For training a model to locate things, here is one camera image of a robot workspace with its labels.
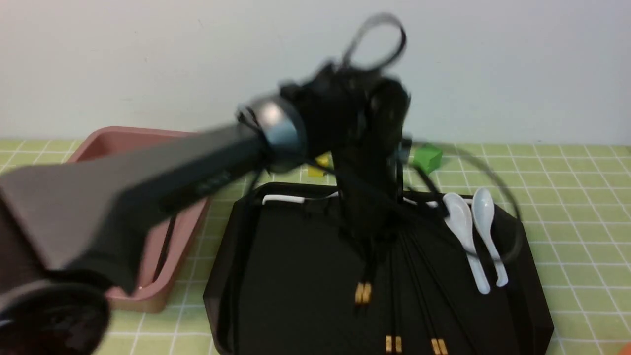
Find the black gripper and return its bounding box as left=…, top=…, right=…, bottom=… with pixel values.
left=280, top=64, right=410, bottom=237

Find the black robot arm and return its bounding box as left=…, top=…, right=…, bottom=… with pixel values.
left=1, top=65, right=410, bottom=355

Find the yellow wooden block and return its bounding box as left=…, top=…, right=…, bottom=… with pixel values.
left=307, top=153, right=331, bottom=178

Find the green wooden block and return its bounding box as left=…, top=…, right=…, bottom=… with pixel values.
left=412, top=143, right=443, bottom=175

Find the white spoon far left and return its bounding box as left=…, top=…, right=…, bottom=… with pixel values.
left=262, top=192, right=341, bottom=206

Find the white spoon middle back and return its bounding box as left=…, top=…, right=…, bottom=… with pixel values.
left=403, top=196, right=474, bottom=209

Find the white spoon large right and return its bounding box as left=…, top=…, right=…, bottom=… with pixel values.
left=443, top=193, right=491, bottom=295

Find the white spoon far right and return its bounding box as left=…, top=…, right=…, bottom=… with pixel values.
left=471, top=188, right=509, bottom=287

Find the black plastic tray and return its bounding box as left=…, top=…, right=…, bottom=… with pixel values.
left=203, top=183, right=554, bottom=355

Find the black chopstick on tray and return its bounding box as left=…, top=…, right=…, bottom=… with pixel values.
left=391, top=235, right=403, bottom=355
left=385, top=235, right=394, bottom=355
left=401, top=232, right=442, bottom=355
left=406, top=231, right=449, bottom=355

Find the green checkered tablecloth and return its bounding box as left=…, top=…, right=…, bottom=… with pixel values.
left=0, top=139, right=631, bottom=355

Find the pink plastic bin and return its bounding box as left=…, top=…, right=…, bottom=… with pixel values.
left=68, top=126, right=208, bottom=313

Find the orange object at corner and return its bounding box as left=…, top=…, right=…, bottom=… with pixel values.
left=613, top=342, right=631, bottom=355

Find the black cable loop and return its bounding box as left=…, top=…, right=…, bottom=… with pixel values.
left=340, top=13, right=408, bottom=72

